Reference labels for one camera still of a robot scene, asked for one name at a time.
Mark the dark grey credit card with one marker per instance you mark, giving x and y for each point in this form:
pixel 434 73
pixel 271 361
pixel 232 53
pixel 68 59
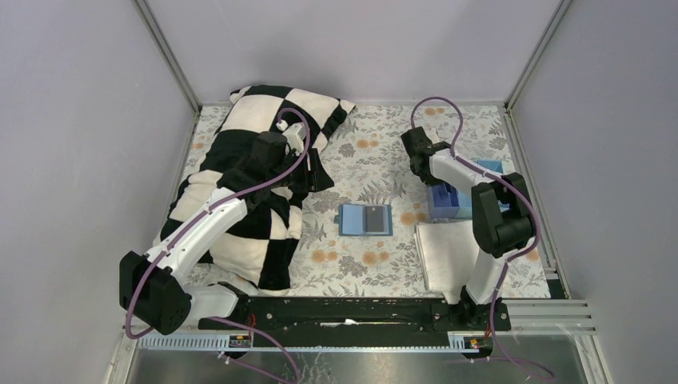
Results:
pixel 374 219

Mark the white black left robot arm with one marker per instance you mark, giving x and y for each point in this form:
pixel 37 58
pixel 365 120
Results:
pixel 152 286

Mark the aluminium frame rail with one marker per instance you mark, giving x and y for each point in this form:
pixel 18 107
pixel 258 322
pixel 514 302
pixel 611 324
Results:
pixel 510 322

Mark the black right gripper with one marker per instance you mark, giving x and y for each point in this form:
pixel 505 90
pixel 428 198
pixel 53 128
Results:
pixel 420 166

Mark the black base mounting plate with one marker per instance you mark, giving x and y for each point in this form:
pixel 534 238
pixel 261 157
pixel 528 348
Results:
pixel 357 322

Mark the black white checkered pillow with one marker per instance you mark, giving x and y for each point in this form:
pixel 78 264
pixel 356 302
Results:
pixel 260 247

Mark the blue three-compartment tray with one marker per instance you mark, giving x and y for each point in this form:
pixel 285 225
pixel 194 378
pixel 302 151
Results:
pixel 445 201

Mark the floral table cloth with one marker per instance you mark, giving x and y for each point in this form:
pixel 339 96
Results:
pixel 368 164

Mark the blue card holder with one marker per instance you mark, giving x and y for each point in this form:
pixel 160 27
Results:
pixel 355 220

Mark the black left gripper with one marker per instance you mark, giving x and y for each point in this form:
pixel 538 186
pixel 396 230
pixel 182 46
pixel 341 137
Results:
pixel 309 166

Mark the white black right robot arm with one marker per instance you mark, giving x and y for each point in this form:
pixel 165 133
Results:
pixel 503 218

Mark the white folded towel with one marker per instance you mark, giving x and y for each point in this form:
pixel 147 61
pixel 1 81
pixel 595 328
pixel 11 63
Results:
pixel 451 259

